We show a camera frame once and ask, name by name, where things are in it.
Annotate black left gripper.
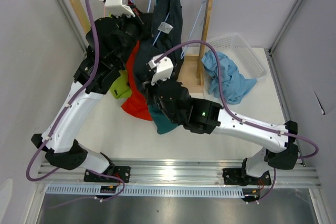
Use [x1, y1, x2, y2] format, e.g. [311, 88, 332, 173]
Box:
[111, 4, 154, 68]

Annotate teal shorts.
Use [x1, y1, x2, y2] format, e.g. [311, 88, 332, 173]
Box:
[148, 105, 178, 135]

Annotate orange shorts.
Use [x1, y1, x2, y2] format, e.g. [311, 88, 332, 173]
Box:
[121, 40, 153, 121]

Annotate dark navy shorts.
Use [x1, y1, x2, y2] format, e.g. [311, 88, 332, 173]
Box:
[130, 0, 185, 99]

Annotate light blue shorts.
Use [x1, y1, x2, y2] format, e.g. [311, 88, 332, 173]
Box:
[202, 50, 257, 105]

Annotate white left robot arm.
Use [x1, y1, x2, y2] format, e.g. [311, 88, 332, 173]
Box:
[31, 15, 151, 182]

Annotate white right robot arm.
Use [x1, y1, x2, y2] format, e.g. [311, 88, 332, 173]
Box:
[142, 80, 298, 184]

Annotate lime green shorts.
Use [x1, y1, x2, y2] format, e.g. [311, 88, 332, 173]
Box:
[110, 70, 132, 99]

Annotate white plastic basket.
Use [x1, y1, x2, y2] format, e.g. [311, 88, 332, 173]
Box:
[204, 33, 268, 83]

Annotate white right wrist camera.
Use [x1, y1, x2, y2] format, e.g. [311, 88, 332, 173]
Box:
[148, 54, 174, 86]

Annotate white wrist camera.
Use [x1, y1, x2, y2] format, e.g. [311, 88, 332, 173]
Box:
[148, 54, 174, 86]
[99, 0, 135, 18]

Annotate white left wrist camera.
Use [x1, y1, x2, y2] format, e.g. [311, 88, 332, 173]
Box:
[99, 0, 135, 18]

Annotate aluminium mounting rail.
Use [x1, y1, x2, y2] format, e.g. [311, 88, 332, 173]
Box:
[43, 159, 321, 198]

